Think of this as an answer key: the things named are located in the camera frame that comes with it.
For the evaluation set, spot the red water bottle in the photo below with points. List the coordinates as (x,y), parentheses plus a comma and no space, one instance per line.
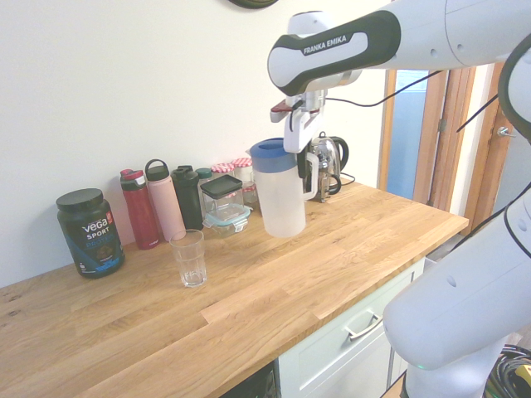
(141,215)

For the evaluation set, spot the translucent pitcher with blue lid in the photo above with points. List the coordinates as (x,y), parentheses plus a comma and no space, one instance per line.
(282,199)

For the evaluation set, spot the dark dishwasher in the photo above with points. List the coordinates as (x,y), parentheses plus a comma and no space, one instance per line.
(257,385)

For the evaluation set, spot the glass French press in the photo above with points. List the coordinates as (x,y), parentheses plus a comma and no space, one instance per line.
(328,184)

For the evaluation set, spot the wooden door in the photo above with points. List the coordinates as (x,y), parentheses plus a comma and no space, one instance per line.
(489,174)

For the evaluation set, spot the jar with red checkered lid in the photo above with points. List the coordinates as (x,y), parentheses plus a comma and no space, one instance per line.
(222,168)
(242,163)

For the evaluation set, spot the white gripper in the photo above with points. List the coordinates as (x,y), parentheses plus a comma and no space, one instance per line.
(298,132)

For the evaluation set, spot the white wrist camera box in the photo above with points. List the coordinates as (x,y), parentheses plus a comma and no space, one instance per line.
(279,108)

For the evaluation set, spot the glass container with teal lid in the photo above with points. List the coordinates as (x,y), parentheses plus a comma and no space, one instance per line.
(226,222)

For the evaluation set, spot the wooden door frame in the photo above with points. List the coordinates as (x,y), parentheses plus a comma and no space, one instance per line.
(435,166)

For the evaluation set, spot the white cabinet drawer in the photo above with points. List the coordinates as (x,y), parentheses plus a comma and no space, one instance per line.
(323,365)

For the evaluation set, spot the black Vega protein tub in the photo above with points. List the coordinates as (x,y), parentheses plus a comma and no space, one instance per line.
(91,232)

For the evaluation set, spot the pink water bottle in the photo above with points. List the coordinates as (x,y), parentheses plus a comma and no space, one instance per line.
(166,203)

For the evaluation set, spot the black shaker bottle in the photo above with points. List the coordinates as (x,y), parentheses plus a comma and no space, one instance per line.
(186,199)

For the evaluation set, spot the black round wall object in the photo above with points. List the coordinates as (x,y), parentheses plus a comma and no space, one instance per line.
(253,3)

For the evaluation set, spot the clear bottle with green lid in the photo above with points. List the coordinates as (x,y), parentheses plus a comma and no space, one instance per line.
(203,173)

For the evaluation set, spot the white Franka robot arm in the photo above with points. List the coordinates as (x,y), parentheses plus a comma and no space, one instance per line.
(332,45)

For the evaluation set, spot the clear container with black lid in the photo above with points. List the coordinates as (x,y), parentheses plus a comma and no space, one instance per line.
(220,187)

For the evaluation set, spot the clear faceted glass tumbler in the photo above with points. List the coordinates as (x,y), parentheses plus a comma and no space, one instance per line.
(188,259)

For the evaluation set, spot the stainless steel electric kettle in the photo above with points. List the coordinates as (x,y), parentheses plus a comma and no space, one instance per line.
(335,151)

